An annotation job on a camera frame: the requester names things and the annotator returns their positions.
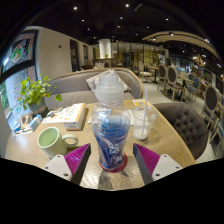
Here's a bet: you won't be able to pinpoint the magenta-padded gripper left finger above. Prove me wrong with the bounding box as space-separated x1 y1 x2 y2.
41 143 92 186

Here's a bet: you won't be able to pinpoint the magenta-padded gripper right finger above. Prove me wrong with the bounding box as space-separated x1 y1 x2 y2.
132 142 184 186

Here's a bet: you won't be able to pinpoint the clear blue-label water bottle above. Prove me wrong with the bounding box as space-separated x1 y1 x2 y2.
90 69 132 173

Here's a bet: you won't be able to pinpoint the light green ceramic mug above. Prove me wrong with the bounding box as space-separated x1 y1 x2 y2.
36 126 79 160

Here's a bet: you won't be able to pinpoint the clear plastic cup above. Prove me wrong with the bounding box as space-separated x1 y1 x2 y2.
130 104 158 141

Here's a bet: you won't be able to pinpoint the white paper leaflet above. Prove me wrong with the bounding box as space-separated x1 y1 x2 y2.
87 111 96 125

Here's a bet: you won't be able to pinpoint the white printed cardboard box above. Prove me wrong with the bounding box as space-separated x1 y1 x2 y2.
42 102 88 132

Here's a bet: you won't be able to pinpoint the grey tufted armchair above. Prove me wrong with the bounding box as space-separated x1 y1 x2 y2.
153 101 209 160

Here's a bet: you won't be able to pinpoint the small light blue box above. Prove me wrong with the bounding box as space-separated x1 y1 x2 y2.
29 114 43 132

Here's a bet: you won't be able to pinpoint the yellow card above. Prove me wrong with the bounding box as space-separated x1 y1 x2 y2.
132 99 152 108

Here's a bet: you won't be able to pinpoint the white blue papers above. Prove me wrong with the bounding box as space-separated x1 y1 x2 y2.
12 124 34 137

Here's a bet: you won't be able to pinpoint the white drinking straw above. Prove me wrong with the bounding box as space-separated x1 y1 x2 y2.
142 84 149 136

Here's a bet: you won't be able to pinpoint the brown cardboard stand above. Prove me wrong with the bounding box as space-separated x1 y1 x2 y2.
19 113 34 130

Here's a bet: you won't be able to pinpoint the grey curved sofa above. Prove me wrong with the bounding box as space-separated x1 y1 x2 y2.
43 67 145 109

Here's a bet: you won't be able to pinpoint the green potted plant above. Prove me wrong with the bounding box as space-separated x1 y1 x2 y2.
17 73 63 116

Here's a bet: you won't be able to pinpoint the group of dining chairs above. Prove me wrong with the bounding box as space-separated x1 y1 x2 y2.
136 59 224 148

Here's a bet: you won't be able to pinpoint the pink window poster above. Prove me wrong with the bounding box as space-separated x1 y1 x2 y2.
2 66 38 116

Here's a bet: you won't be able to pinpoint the dark framed food poster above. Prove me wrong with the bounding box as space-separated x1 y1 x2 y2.
2 31 38 73

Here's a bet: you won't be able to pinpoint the curved wooden ceiling beam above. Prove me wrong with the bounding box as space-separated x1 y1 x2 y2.
142 30 221 61

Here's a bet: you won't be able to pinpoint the group of ceiling lights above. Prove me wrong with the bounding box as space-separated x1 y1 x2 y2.
71 3 214 44

